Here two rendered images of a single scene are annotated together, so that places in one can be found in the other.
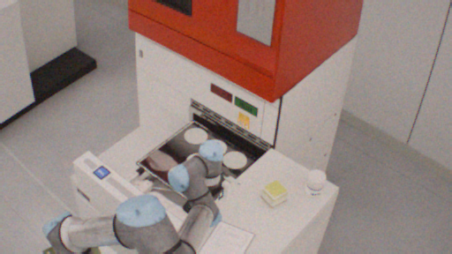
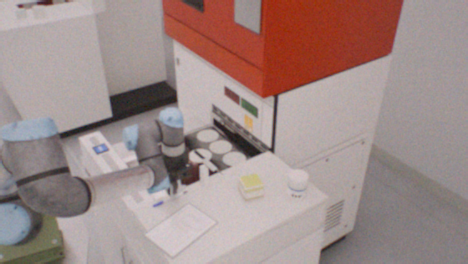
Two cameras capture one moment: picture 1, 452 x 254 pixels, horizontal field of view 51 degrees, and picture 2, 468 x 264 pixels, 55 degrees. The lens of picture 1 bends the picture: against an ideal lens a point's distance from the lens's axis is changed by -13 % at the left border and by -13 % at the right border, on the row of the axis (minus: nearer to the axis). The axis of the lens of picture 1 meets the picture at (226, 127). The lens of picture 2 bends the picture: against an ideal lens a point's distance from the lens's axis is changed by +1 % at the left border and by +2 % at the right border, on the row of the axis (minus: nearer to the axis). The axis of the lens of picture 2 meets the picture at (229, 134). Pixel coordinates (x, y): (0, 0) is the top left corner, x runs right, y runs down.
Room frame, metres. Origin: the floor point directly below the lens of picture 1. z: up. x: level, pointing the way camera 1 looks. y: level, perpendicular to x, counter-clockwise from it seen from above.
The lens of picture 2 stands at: (0.15, -0.52, 2.05)
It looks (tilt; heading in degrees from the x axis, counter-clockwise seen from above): 34 degrees down; 19
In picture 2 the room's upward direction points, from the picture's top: straight up
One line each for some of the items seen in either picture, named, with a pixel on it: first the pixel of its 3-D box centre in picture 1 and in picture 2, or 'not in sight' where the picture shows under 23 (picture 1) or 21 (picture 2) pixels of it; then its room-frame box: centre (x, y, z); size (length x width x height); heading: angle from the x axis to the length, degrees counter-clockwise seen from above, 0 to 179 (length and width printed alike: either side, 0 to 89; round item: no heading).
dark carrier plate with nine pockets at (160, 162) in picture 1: (198, 161); (200, 155); (1.56, 0.10, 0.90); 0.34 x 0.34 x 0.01; 54
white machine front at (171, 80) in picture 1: (199, 93); (218, 99); (1.85, 0.13, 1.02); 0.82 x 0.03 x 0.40; 54
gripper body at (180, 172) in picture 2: (208, 189); (175, 163); (1.21, 0.04, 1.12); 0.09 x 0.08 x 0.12; 144
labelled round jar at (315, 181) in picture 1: (315, 184); (297, 185); (1.36, -0.36, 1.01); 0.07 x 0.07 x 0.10
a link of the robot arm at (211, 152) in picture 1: (209, 159); (170, 126); (1.20, 0.04, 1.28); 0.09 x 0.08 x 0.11; 138
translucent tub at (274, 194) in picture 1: (274, 194); (251, 187); (1.31, -0.20, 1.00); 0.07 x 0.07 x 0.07; 38
